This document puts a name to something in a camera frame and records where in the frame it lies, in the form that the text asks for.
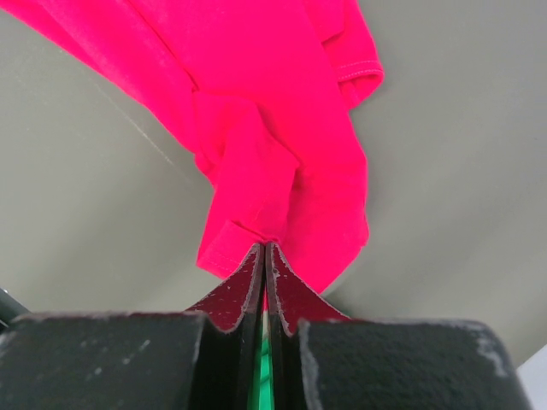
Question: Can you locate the green folded t shirt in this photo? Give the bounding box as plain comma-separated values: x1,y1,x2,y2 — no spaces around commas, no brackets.
251,298,274,410

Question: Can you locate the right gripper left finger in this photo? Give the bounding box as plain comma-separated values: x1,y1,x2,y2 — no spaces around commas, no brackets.
1,245,262,409

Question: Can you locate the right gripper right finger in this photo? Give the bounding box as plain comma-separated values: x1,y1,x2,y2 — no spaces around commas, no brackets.
265,243,531,409

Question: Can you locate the pink t shirt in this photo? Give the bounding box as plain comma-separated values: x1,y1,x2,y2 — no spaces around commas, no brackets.
1,1,384,292

